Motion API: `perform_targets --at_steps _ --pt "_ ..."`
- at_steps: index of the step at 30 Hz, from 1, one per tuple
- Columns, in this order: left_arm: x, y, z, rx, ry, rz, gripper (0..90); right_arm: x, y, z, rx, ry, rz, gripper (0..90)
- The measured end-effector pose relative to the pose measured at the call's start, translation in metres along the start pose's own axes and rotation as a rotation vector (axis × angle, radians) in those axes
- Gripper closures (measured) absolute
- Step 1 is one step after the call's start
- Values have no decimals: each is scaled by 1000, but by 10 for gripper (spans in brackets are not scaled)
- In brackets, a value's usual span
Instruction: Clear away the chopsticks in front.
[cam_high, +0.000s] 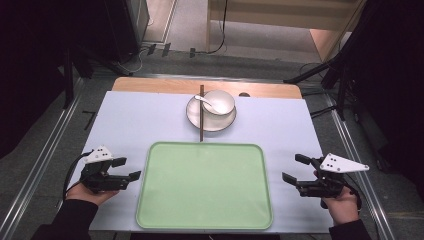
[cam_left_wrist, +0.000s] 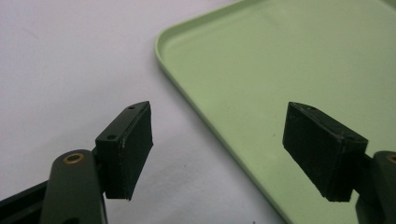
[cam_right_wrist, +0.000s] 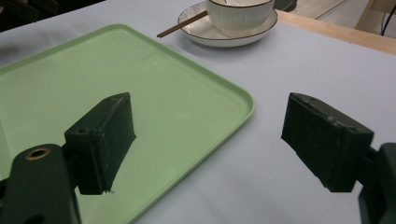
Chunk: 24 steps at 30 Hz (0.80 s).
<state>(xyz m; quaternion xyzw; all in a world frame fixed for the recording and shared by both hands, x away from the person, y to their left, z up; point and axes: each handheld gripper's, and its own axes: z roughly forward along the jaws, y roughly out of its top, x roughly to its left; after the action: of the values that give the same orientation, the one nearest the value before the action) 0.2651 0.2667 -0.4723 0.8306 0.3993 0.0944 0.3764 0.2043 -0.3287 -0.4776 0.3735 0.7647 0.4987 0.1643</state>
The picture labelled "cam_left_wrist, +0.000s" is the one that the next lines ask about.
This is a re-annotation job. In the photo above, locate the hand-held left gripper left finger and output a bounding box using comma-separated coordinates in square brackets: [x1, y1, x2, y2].
[94, 100, 154, 201]

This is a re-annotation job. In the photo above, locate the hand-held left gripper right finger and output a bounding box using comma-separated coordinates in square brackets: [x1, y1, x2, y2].
[282, 101, 369, 203]

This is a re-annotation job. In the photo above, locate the light green plastic tray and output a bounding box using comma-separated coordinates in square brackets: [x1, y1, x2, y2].
[154, 0, 396, 224]

